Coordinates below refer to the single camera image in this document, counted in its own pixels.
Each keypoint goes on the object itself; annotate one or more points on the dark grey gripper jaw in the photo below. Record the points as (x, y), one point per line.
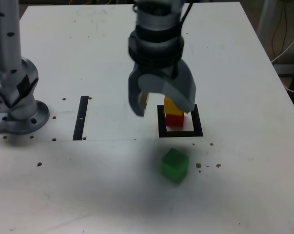
(133, 92)

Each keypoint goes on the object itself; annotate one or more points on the yellow cube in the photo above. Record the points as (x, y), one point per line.
(170, 107)

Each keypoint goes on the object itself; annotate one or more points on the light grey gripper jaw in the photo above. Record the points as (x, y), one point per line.
(178, 90)

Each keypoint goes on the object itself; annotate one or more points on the green cube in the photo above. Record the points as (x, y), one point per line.
(173, 165)

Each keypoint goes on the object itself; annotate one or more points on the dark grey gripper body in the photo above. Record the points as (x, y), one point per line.
(156, 71)

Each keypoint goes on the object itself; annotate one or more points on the white background post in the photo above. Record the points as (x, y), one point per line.
(262, 17)

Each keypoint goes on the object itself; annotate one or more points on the black tape square outline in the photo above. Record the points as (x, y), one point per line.
(179, 134)

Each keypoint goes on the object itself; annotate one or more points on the black tape strip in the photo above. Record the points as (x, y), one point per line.
(80, 117)

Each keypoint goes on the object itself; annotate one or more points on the red cube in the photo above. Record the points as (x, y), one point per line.
(174, 120)

